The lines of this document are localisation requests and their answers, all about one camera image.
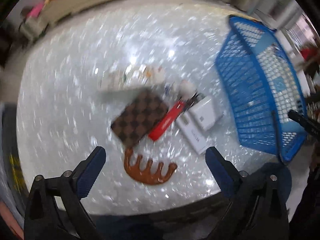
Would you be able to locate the blue plastic mesh basket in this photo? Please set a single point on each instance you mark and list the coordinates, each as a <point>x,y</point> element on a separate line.
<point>262,87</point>

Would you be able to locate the black adidas sleeve cylinder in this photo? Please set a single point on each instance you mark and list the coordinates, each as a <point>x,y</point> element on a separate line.
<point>309,125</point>

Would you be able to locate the white power bank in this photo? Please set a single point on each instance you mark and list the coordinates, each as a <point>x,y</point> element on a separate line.
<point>191,132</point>

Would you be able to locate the white charger adapter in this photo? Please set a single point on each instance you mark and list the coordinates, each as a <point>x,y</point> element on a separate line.
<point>206,113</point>

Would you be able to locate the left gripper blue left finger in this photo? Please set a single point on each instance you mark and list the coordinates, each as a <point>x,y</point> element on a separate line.
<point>42,219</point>

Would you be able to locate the red lighter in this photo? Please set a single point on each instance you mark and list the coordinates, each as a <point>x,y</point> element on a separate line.
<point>168,119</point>

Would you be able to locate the brown checkered wallet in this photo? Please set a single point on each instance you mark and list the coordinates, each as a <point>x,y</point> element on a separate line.
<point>139,118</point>

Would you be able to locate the brown antler-shaped comb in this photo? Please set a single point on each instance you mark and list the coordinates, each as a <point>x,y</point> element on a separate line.
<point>146,176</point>

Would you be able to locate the white remote control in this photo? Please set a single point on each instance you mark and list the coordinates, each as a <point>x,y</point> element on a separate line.
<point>130,78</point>

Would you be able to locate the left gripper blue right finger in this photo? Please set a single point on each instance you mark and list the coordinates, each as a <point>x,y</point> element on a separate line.
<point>257,202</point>

